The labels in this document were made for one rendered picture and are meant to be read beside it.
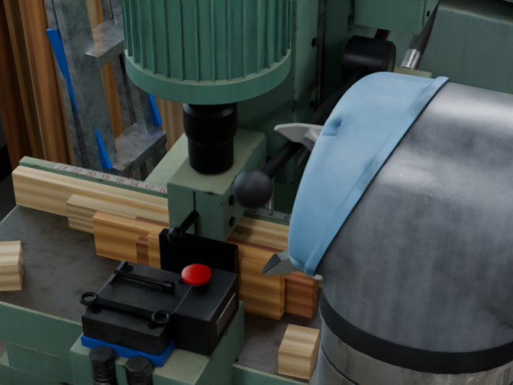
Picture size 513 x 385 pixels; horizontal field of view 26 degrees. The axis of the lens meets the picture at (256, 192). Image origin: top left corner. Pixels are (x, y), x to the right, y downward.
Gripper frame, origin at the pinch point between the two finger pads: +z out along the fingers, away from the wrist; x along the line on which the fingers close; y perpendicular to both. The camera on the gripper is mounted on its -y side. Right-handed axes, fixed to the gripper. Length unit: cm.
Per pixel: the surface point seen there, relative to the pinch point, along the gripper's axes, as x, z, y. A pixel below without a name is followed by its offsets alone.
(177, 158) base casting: 22, -10, -61
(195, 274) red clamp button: 9.8, 4.9, -4.2
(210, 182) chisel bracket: 5.9, -0.6, -17.7
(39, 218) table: 18.5, 14.9, -38.0
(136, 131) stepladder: 41, -19, -121
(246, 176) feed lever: -6.5, 5.2, 8.5
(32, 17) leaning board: 27, -5, -160
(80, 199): 14.5, 10.5, -33.9
